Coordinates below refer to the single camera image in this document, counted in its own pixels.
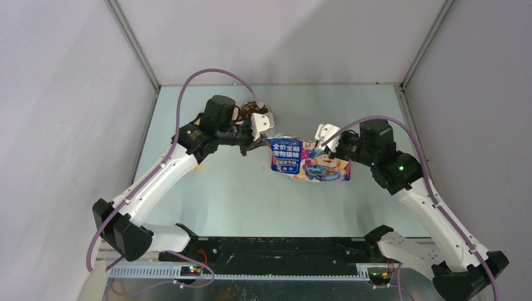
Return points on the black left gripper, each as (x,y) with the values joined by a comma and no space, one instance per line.
(251,143)

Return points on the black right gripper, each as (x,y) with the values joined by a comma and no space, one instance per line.
(337,153)

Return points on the colourful cat food bag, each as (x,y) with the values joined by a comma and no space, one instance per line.
(302,160)

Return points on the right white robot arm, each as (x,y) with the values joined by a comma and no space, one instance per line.
(460,266)

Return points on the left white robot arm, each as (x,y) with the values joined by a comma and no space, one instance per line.
(122,221)

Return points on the brown kibble pet food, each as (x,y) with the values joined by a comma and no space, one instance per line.
(252,108)

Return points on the right steel bowl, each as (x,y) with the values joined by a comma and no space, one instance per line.
(251,101)

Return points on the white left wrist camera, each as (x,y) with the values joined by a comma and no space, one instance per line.
(261,123)

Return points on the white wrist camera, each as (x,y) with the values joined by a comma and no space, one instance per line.
(261,123)
(327,136)

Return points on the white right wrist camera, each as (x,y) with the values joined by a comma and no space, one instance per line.
(327,136)

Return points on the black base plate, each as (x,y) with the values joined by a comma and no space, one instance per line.
(302,256)

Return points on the aluminium corner post right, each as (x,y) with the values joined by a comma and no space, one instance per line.
(434,29)

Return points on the aluminium corner post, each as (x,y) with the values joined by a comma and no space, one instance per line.
(434,29)
(131,39)

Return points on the grey slotted cable duct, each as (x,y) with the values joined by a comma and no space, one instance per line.
(182,272)

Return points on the aluminium corner post left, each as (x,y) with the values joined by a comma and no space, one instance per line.
(131,39)

